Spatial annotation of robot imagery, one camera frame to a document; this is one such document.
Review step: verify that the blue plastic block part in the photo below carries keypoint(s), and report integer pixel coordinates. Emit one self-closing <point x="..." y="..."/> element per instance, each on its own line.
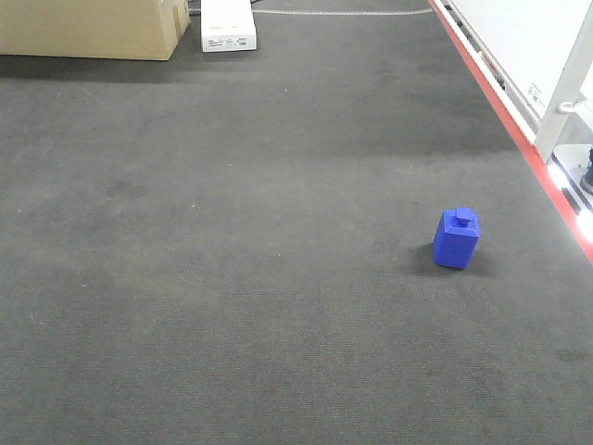
<point x="456" y="238"/>

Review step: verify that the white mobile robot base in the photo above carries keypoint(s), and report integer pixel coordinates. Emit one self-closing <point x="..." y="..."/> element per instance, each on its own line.
<point x="537" y="55"/>

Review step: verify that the black conveyor belt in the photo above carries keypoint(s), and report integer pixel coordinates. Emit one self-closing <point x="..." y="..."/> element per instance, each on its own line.
<point x="238" y="248"/>

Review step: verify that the white long cardboard box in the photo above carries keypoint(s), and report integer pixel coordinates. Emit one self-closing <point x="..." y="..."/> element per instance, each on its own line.
<point x="227" y="26"/>

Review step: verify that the brown cardboard box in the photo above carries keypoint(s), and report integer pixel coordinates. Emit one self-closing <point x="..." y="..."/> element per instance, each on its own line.
<point x="134" y="30"/>

